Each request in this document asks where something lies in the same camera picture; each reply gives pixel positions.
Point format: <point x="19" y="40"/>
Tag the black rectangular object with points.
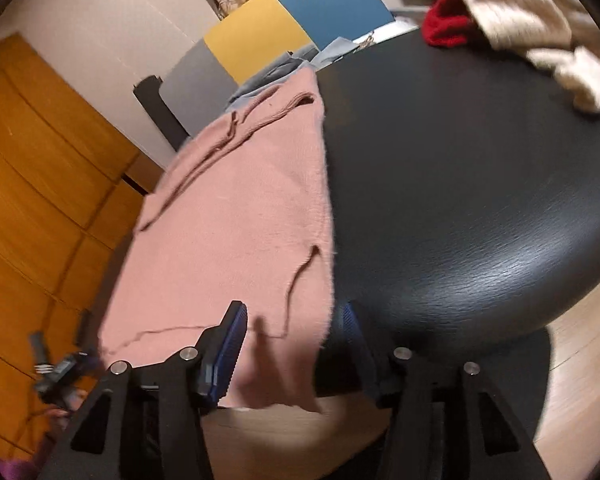
<point x="155" y="105"/>

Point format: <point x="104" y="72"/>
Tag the pink knitted sweater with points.
<point x="230" y="210"/>

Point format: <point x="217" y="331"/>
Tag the cream knitted sweater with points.
<point x="530" y="10"/>

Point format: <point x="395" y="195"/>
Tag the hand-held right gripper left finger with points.
<point x="230" y="345"/>

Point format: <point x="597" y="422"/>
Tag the blue yellow grey panel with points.
<point x="260" y="35"/>

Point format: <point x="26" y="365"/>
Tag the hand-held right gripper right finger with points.
<point x="354" y="332"/>

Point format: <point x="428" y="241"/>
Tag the grey blue cloth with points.
<point x="280" y="72"/>

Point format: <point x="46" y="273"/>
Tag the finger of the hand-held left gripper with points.
<point x="84" y="327"/>
<point x="39" y="347"/>

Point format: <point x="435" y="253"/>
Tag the red knitted garment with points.
<point x="445" y="20"/>

